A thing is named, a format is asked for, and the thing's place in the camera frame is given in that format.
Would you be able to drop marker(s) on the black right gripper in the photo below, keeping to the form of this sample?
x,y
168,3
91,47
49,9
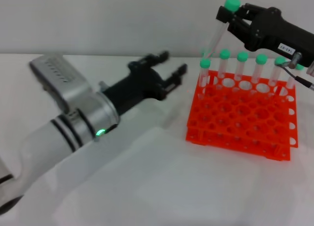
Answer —
x,y
274,32

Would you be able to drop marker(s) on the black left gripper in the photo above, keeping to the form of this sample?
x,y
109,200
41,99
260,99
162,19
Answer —
x,y
137,86

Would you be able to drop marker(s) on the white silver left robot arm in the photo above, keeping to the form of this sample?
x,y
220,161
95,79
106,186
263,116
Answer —
x,y
44,142

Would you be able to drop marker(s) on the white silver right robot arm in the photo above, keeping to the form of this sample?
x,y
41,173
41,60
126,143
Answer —
x,y
311,70

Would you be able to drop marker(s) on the orange test tube rack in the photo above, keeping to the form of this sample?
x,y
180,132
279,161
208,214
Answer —
x,y
245,118

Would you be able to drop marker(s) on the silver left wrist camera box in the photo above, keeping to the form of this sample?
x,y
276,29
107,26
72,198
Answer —
x,y
66,81

